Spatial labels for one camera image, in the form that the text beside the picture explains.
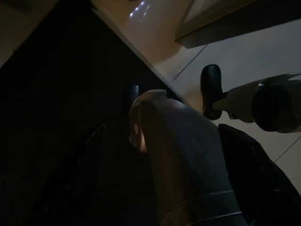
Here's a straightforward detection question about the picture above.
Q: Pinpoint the black floor mat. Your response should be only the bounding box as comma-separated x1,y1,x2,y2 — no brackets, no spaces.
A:
0,0,185,226

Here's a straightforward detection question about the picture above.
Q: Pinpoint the black robot right foot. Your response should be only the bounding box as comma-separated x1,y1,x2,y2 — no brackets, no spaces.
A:
199,64,228,121

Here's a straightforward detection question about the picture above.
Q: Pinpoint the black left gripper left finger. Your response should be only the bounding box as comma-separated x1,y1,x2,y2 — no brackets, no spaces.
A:
35,124,107,226

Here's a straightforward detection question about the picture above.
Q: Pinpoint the grey cabinet base tan trim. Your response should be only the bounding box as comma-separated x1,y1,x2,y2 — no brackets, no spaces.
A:
174,0,301,49

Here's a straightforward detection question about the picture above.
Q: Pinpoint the black robot left foot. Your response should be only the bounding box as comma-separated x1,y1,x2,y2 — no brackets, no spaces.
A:
128,83,142,106

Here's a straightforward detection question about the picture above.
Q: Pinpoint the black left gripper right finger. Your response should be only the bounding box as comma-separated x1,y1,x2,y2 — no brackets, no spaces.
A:
218,123,301,226

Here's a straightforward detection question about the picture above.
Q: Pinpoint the black robot foot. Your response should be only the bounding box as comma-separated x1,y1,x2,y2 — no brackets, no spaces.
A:
128,83,142,106
199,64,228,121

